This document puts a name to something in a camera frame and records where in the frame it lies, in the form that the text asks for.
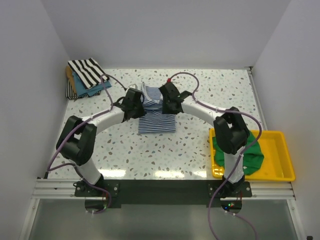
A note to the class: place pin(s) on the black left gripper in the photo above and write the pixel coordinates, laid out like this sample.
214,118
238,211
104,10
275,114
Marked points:
142,112

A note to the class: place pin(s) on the aluminium frame rail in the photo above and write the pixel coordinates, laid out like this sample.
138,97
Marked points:
122,154

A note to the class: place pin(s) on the green tank top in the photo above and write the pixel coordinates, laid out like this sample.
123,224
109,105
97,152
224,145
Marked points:
252,160

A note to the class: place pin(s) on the black white wide-striped folded top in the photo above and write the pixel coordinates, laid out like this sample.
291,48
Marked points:
88,71

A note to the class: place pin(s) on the mustard folded tank top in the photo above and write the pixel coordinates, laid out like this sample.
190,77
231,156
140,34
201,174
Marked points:
69,75

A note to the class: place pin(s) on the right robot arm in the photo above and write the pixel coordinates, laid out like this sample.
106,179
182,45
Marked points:
231,132

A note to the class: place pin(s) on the yellow plastic tray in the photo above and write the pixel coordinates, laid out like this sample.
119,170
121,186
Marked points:
276,165

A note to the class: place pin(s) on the blue white striped tank top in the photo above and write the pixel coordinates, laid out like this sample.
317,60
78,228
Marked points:
154,121

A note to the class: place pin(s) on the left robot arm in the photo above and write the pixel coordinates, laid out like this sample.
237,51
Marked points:
77,140

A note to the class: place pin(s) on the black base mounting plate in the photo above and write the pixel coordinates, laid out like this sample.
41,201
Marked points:
116,193

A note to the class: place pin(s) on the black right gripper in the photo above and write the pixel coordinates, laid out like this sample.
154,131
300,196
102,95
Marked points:
166,111

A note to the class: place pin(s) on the thin-striped black white folded top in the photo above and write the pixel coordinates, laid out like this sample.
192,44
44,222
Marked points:
81,92

